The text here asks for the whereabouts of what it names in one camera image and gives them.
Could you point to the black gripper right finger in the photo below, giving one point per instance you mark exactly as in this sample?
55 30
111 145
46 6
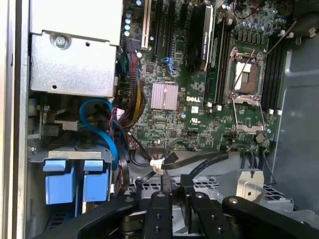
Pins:
211 219

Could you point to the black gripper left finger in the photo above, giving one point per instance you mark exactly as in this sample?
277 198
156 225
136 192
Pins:
159 219

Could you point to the silver disk bay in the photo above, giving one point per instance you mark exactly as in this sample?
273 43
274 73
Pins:
74 154

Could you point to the black RAM slot bank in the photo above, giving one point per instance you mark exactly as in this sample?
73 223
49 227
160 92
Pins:
220 74
274 79

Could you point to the black expansion slot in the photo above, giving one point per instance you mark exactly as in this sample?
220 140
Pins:
158 30
170 30

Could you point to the white expansion slot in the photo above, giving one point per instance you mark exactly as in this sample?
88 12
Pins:
145 25

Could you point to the round black board buzzer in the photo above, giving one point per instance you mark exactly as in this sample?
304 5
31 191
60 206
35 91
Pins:
259 137

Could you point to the green Dell motherboard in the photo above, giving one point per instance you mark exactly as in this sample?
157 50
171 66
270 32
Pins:
174 124

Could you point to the silver ribbed chipset heatsink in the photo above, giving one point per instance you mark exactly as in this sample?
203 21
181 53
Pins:
164 95

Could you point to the open silver PC case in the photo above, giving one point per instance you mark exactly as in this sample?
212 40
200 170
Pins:
299 124

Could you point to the CPU socket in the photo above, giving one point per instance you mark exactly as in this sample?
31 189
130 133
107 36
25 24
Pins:
249 82

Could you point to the thin metal locking lever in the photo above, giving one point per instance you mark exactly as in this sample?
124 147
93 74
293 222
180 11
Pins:
244 68
281 37

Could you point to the blue SATA ports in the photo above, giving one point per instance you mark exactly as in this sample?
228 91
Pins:
169 65

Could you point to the silver power supply box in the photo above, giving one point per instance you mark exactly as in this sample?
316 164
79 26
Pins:
74 69

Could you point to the black graphics card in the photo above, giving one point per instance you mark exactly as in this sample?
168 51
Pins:
199 37

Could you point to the silver metal bracket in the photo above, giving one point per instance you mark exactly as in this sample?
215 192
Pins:
249 179

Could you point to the metal socket cover frame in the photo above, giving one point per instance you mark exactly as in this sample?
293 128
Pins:
250 128

